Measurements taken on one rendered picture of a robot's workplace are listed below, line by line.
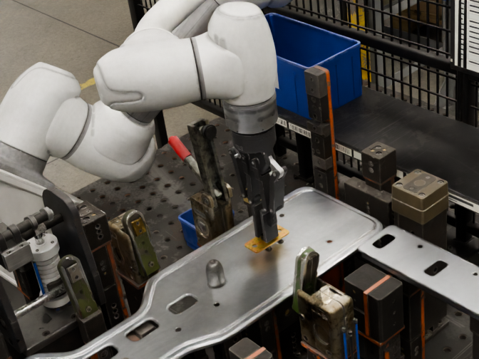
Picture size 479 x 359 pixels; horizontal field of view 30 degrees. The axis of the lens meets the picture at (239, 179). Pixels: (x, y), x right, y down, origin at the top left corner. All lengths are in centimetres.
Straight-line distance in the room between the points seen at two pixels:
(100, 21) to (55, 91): 341
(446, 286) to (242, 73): 50
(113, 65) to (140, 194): 106
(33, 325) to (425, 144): 85
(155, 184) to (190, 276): 87
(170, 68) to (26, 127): 80
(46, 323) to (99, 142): 65
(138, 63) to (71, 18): 428
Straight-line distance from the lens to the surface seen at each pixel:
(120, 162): 222
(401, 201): 170
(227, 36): 140
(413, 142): 189
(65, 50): 524
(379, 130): 193
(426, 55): 196
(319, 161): 192
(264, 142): 150
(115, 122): 216
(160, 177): 250
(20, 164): 215
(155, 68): 140
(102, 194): 248
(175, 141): 175
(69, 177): 399
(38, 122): 214
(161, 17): 157
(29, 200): 212
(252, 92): 143
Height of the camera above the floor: 200
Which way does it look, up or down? 33 degrees down
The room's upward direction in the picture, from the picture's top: 8 degrees counter-clockwise
